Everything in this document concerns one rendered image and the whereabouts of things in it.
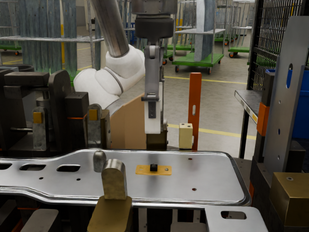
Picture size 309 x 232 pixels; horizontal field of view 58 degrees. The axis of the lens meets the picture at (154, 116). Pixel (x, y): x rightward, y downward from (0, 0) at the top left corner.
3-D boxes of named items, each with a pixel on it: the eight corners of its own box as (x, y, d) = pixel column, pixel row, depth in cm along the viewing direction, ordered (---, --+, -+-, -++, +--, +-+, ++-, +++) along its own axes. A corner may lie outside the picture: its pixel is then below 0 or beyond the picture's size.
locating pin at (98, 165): (92, 178, 64) (90, 153, 62) (95, 171, 67) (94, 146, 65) (105, 178, 64) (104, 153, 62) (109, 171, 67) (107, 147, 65)
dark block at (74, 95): (78, 217, 93) (64, 97, 79) (84, 204, 100) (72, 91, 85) (92, 217, 93) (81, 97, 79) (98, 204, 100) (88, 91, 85)
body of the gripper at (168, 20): (137, 16, 57) (138, 61, 60) (131, 16, 49) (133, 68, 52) (173, 16, 57) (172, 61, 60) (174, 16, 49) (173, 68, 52)
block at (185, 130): (175, 237, 85) (179, 127, 72) (175, 229, 88) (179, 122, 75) (187, 238, 85) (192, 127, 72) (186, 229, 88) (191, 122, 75)
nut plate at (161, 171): (134, 174, 63) (134, 169, 63) (136, 165, 67) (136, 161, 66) (171, 175, 63) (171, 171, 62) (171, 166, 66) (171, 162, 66)
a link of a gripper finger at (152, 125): (160, 98, 52) (160, 99, 51) (160, 132, 54) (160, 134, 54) (144, 98, 52) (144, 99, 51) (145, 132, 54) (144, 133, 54)
